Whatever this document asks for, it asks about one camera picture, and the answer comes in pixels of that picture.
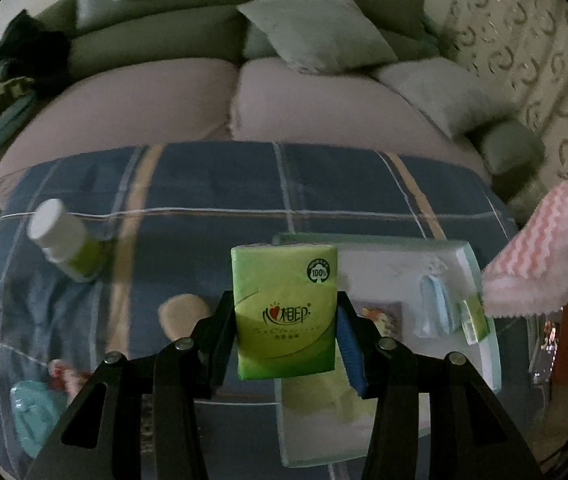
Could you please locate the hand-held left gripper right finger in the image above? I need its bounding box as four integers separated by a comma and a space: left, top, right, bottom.
335, 290, 547, 480

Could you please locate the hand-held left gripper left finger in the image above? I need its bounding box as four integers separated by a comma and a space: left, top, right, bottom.
24, 290, 239, 480

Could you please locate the cartoon printed snack packet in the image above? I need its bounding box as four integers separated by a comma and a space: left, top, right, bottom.
356, 301, 403, 341

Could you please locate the pink white wavy cloth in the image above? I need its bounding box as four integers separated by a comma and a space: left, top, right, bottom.
481, 182, 568, 318

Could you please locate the green tissue pack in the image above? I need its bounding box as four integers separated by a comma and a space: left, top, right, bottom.
230, 243, 339, 380
459, 297, 490, 345

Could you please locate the mint green shallow tray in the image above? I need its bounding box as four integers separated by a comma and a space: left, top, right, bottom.
271, 232, 505, 468

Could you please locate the blue face mask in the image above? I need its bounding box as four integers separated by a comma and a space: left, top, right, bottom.
414, 260, 457, 338

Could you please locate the blue plaid tablecloth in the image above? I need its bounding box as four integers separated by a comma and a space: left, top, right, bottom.
0, 142, 522, 480

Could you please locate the white bottle green label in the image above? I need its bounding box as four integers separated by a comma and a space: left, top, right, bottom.
28, 199, 107, 283

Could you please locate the teal embossed plastic box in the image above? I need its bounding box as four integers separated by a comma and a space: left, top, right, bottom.
10, 379, 67, 461

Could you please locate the grey velvet pillow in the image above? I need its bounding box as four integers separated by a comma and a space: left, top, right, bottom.
376, 57, 515, 138

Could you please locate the grey green sofa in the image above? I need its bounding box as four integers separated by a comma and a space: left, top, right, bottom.
0, 0, 547, 241

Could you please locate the light grey green pillow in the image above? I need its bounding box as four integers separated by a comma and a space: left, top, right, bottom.
238, 0, 399, 73

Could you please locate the dark clothing pile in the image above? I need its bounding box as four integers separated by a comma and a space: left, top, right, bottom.
0, 10, 72, 96

